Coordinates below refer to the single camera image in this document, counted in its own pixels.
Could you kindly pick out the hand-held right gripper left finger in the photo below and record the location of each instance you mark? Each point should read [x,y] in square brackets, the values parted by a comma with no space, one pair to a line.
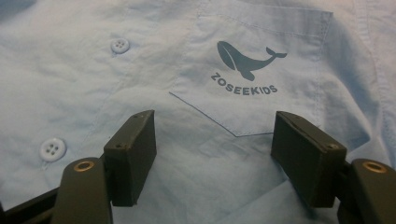
[132,158]

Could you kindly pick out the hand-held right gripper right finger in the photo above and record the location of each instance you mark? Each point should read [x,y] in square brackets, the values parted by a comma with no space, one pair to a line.
[308,161]

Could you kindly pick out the light blue shirt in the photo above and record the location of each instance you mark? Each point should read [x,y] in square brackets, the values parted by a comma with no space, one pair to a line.
[218,25]

